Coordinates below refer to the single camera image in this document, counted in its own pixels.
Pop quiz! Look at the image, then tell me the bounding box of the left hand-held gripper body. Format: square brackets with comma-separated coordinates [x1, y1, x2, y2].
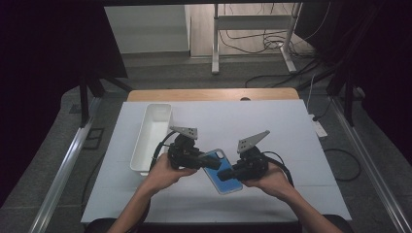
[167, 125, 209, 171]

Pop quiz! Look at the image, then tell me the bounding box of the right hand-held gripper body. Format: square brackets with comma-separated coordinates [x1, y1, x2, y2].
[230, 129, 271, 182]

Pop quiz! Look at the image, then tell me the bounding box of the phone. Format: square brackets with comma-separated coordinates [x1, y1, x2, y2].
[201, 148, 244, 195]

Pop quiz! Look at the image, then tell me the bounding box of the person's right hand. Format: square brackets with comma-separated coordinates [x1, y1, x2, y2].
[240, 161, 293, 201]

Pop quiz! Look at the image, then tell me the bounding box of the person's left hand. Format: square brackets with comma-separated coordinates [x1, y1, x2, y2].
[141, 152, 199, 196]

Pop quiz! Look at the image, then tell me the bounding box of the white plastic storage bin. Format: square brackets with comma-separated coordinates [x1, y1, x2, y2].
[129, 102, 173, 178]

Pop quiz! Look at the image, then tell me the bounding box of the white table mat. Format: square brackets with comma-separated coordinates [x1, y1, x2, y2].
[81, 98, 353, 225]

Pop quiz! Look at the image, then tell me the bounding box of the wooden table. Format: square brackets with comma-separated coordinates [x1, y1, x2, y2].
[126, 87, 300, 103]

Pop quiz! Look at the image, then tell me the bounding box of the white power strip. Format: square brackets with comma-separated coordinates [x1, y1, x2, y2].
[309, 114, 328, 139]

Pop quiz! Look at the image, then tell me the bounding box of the black metal stand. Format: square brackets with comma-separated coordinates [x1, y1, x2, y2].
[326, 72, 358, 127]
[79, 73, 134, 128]

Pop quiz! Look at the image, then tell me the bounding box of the person's dark clothing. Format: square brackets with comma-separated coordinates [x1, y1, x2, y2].
[84, 214, 355, 233]

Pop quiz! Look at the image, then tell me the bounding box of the white cabinet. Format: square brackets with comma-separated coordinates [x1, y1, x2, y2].
[104, 4, 192, 54]

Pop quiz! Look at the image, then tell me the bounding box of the black curtain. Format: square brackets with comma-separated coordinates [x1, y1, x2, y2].
[294, 0, 412, 163]
[0, 0, 128, 208]

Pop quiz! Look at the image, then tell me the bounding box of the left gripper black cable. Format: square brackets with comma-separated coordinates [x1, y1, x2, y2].
[149, 130, 178, 171]

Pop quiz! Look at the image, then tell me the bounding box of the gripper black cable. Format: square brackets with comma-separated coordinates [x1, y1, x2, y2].
[261, 150, 295, 188]
[149, 130, 178, 171]

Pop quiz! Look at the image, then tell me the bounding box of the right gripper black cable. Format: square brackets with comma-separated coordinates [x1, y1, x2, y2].
[261, 150, 295, 188]

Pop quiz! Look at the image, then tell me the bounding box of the black square floor frame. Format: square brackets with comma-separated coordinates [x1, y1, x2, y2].
[82, 127, 106, 150]

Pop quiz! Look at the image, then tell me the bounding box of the black cable loop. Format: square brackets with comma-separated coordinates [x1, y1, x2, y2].
[324, 148, 362, 183]

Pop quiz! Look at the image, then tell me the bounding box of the aluminium rail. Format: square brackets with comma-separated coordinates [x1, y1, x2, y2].
[28, 96, 103, 233]
[329, 96, 412, 233]

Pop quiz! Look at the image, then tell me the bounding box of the tangle of black floor cables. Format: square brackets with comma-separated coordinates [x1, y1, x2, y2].
[218, 28, 324, 89]

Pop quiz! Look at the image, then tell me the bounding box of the white desk frame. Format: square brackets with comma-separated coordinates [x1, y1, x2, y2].
[211, 3, 304, 76]

